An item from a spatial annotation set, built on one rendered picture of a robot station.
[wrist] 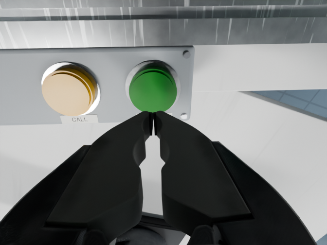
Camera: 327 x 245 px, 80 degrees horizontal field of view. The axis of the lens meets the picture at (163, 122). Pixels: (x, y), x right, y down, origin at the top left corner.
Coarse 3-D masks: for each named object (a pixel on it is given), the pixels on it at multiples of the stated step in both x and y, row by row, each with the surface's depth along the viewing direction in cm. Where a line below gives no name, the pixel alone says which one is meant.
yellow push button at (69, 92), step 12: (60, 72) 15; (72, 72) 15; (48, 84) 15; (60, 84) 15; (72, 84) 15; (84, 84) 16; (48, 96) 16; (60, 96) 16; (72, 96) 16; (84, 96) 16; (60, 108) 16; (72, 108) 17; (84, 108) 17
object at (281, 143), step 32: (192, 96) 29; (224, 96) 29; (256, 96) 30; (0, 128) 30; (32, 128) 30; (64, 128) 31; (96, 128) 31; (224, 128) 32; (256, 128) 32; (288, 128) 32; (320, 128) 32; (0, 160) 33; (32, 160) 34; (64, 160) 34; (160, 160) 35; (256, 160) 35; (288, 160) 36; (320, 160) 36; (0, 192) 37; (160, 192) 39; (288, 192) 40; (320, 192) 40; (320, 224) 46
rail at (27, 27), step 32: (0, 0) 14; (32, 0) 14; (64, 0) 14; (96, 0) 14; (128, 0) 14; (160, 0) 14; (192, 0) 14; (224, 0) 14; (256, 0) 14; (288, 0) 14; (320, 0) 14; (0, 32) 15; (32, 32) 15; (64, 32) 15; (96, 32) 15; (128, 32) 15; (160, 32) 15; (192, 32) 15; (224, 32) 15; (256, 32) 15; (288, 32) 15; (320, 32) 15
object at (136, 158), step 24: (144, 120) 11; (96, 144) 9; (120, 144) 9; (144, 144) 10; (96, 168) 8; (120, 168) 8; (72, 192) 7; (96, 192) 7; (120, 192) 7; (72, 216) 6; (96, 216) 6; (120, 216) 7
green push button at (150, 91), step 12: (144, 72) 15; (156, 72) 15; (168, 72) 16; (132, 84) 16; (144, 84) 16; (156, 84) 16; (168, 84) 16; (132, 96) 16; (144, 96) 16; (156, 96) 16; (168, 96) 16; (144, 108) 17; (156, 108) 17; (168, 108) 17
